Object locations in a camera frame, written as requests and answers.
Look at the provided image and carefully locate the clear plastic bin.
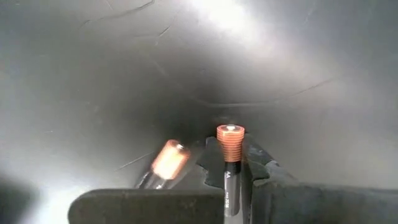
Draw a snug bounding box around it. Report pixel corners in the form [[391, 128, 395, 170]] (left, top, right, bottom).
[[0, 0, 398, 224]]

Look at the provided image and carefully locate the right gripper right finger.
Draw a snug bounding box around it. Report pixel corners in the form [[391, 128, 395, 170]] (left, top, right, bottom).
[[241, 133, 398, 224]]

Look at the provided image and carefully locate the black copper-top AA battery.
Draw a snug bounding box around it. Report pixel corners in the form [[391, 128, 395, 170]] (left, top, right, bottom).
[[216, 124, 246, 217], [135, 139, 192, 190]]

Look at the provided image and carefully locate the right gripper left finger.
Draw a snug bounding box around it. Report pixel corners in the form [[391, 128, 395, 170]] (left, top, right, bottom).
[[67, 136, 226, 224]]

